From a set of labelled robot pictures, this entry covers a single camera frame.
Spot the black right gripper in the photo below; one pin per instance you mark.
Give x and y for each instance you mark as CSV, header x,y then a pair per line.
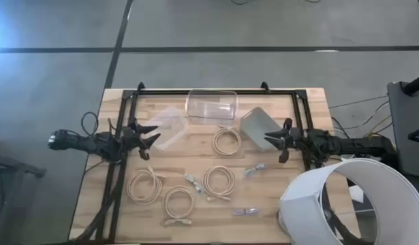
x,y
292,139

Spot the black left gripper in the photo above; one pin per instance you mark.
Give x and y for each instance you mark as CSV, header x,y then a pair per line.
x,y
131,137

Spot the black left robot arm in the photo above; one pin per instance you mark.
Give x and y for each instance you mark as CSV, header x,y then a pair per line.
x,y
93,144

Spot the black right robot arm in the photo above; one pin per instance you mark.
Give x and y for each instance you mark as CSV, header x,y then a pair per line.
x,y
349,144

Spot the grey frosted plastic container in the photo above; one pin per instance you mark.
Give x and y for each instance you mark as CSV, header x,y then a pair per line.
x,y
255,127

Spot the large clear plastic container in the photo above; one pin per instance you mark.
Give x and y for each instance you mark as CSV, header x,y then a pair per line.
x,y
212,107

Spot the white drum lampshade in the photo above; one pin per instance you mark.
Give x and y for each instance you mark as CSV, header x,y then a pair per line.
x,y
304,211

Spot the white paper sheet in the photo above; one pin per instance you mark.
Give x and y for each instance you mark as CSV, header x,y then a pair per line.
x,y
357,193

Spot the grey cabinet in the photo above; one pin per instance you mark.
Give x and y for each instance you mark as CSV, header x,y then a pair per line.
x,y
406,119

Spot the black floor stand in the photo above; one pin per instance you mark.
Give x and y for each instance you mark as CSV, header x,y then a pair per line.
x,y
11,165

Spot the black pole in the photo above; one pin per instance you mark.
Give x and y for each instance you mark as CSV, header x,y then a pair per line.
x,y
415,85

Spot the black metal table frame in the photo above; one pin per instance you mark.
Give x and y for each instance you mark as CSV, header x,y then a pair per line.
x,y
212,92

